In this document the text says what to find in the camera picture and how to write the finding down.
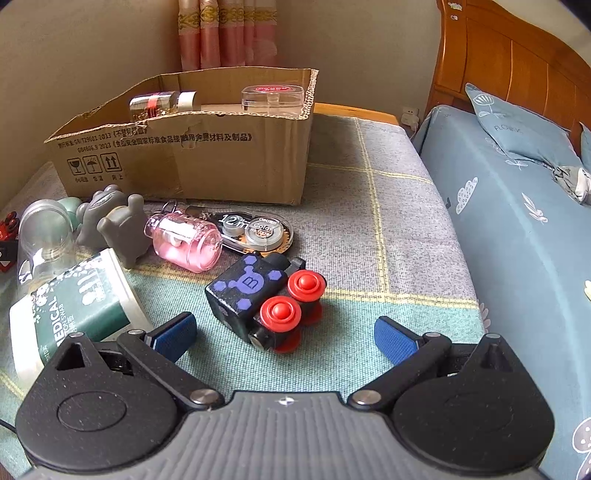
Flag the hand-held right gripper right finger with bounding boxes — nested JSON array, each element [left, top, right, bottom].
[[347, 316, 529, 411]]

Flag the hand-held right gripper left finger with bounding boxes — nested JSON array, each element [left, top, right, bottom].
[[41, 312, 225, 411]]

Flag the black toy with red buttons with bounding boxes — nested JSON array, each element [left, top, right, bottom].
[[204, 252, 328, 355]]

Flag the cardboard box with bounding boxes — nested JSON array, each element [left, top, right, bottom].
[[44, 69, 320, 206]]

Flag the pink clear bottle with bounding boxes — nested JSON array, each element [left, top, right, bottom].
[[144, 212, 223, 274]]

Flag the green and white swab box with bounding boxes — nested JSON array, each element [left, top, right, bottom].
[[9, 248, 155, 377]]

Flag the grey bear figurine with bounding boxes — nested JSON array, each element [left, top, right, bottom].
[[97, 194, 149, 271], [76, 185, 127, 247]]

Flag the metal keyring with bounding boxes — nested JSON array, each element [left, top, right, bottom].
[[161, 199, 218, 220]]

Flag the correction tape dispenser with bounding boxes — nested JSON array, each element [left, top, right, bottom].
[[210, 212, 295, 254]]

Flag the plaid table cloth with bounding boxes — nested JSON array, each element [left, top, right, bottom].
[[0, 113, 490, 480]]

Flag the blue printed bed sheet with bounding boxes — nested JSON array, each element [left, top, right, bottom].
[[411, 105, 591, 480]]

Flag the pale green round toy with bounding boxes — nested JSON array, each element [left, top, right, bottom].
[[58, 197, 85, 232]]

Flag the clear plastic jar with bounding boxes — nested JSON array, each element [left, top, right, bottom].
[[17, 199, 77, 282]]

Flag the red and black small toy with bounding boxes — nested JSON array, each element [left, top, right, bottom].
[[0, 211, 20, 241]]

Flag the clear bottle with red label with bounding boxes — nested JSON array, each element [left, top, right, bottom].
[[128, 91, 202, 125]]

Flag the wooden table edge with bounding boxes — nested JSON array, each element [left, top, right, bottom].
[[314, 102, 400, 125]]

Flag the grey crumpled cloth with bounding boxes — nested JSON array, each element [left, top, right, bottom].
[[551, 165, 591, 206]]

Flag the blue printed pillow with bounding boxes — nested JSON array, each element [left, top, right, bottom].
[[464, 83, 583, 174]]

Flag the clear plastic case red label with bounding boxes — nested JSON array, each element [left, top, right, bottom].
[[241, 84, 308, 118]]

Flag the wooden headboard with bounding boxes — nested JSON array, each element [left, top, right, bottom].
[[425, 0, 591, 134]]

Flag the pink curtain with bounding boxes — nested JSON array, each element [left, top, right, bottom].
[[178, 0, 278, 72]]

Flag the white wall charger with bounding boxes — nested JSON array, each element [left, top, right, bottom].
[[399, 106, 421, 137]]

